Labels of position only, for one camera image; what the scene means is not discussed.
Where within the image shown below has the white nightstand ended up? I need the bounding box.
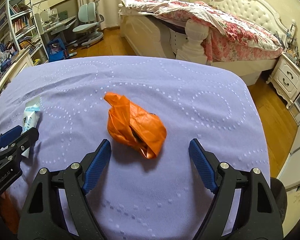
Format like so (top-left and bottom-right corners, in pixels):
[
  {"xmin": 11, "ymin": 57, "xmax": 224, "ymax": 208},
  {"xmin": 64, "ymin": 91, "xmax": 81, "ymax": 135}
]
[{"xmin": 266, "ymin": 54, "xmax": 300, "ymax": 109}]

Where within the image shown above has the white bed frame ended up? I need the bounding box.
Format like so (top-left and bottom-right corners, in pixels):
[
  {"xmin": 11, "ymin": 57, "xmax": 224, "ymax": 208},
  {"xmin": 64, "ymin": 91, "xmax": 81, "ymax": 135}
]
[{"xmin": 119, "ymin": 0, "xmax": 291, "ymax": 85}]

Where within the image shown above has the light blue desk chair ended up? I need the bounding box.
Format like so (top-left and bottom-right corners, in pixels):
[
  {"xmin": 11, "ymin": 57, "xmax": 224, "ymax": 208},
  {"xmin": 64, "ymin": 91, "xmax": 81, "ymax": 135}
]
[{"xmin": 72, "ymin": 0, "xmax": 104, "ymax": 48}]

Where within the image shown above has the black lined trash bin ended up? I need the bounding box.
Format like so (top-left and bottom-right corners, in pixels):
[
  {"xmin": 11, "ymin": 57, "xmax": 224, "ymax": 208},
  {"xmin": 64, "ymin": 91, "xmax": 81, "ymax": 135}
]
[{"xmin": 270, "ymin": 177, "xmax": 288, "ymax": 224}]

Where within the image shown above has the purple bed cover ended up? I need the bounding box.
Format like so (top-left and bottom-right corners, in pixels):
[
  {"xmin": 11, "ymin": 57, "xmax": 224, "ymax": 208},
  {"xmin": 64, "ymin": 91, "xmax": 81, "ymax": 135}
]
[{"xmin": 0, "ymin": 56, "xmax": 270, "ymax": 239}]

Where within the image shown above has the blue bag on floor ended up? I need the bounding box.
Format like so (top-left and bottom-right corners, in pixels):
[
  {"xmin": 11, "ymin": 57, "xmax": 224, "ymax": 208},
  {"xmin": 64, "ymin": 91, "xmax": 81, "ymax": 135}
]
[{"xmin": 46, "ymin": 38, "xmax": 69, "ymax": 62}]

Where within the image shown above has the white printed wrapper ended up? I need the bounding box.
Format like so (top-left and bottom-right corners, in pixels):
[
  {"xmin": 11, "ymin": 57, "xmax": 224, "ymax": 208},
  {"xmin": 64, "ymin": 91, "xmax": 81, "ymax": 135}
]
[{"xmin": 20, "ymin": 95, "xmax": 42, "ymax": 159}]

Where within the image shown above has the orange plastic bag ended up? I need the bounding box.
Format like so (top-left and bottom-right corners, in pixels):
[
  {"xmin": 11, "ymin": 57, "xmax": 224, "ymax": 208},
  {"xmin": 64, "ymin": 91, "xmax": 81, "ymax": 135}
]
[{"xmin": 104, "ymin": 92, "xmax": 167, "ymax": 159}]

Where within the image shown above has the white bookshelf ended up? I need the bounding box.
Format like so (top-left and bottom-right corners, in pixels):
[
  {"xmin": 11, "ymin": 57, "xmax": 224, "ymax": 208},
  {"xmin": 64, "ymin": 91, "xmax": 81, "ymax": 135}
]
[{"xmin": 0, "ymin": 0, "xmax": 48, "ymax": 66}]

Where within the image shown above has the white sliding wardrobe door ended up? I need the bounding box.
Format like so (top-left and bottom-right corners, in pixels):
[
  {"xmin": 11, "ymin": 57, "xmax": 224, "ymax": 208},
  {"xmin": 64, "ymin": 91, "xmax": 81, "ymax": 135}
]
[{"xmin": 277, "ymin": 125, "xmax": 300, "ymax": 190}]

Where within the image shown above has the study desk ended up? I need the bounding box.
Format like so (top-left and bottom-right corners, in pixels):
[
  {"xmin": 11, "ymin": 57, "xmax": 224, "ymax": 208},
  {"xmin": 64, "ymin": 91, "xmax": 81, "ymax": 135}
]
[{"xmin": 34, "ymin": 13, "xmax": 77, "ymax": 57}]

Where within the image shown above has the floral pink quilt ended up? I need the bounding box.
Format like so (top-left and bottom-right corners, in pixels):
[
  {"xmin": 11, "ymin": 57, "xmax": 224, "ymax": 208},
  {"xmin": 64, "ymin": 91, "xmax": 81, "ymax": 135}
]
[{"xmin": 119, "ymin": 0, "xmax": 283, "ymax": 63}]

